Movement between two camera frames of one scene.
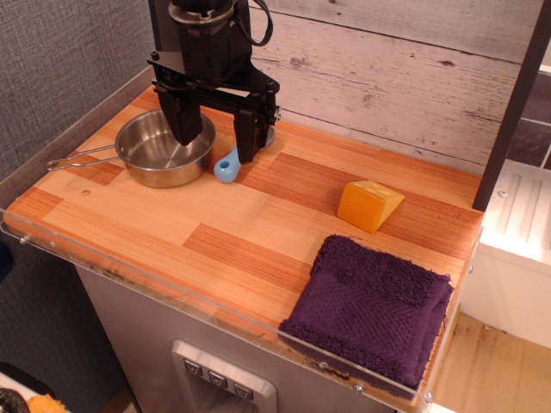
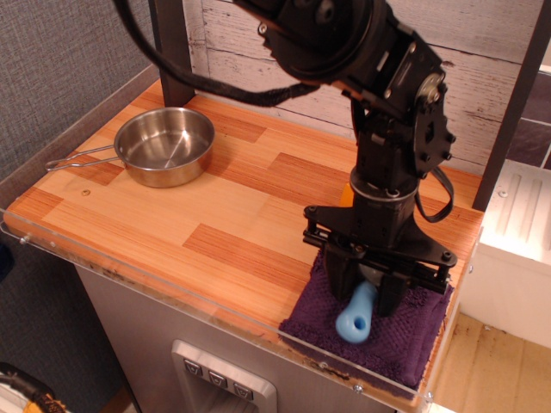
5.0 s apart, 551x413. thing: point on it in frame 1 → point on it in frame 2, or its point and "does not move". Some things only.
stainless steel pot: x=150 y=153 does not move
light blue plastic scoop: x=227 y=168 → x=354 y=322
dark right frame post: x=504 y=139 does not move
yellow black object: x=12 y=402 → x=38 y=397
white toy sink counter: x=508 y=280 does not move
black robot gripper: x=214 y=62 → x=381 y=225
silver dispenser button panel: x=210 y=385 does not move
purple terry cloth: x=380 y=312 does not move
